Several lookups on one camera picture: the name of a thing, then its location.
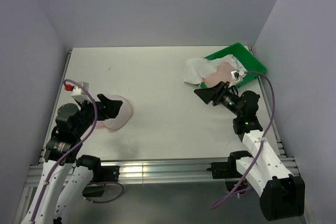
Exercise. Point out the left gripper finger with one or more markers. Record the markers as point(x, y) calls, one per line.
point(103, 98)
point(112, 108)

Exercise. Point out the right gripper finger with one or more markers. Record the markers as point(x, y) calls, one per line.
point(221, 85)
point(206, 95)

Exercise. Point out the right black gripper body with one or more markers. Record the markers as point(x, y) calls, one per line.
point(226, 98)

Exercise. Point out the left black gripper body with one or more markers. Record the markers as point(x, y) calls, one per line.
point(87, 111)

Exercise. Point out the beige pink bra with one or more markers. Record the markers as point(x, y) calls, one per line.
point(223, 73)

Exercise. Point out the pink-rimmed mesh laundry bag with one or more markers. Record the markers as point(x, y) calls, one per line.
point(125, 113)

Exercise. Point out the white bra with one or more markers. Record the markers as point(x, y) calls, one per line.
point(196, 69)

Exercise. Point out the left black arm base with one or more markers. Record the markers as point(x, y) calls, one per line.
point(109, 173)

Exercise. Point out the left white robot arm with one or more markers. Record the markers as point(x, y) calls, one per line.
point(64, 175)

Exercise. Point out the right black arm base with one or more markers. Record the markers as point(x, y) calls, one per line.
point(222, 170)

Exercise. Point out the green plastic tray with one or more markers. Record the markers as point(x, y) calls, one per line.
point(236, 57)

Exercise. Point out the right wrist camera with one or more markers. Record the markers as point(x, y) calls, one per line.
point(237, 77)

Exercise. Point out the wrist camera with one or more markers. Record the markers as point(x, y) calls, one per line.
point(237, 77)
point(77, 93)

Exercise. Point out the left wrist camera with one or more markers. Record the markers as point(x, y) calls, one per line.
point(77, 93)

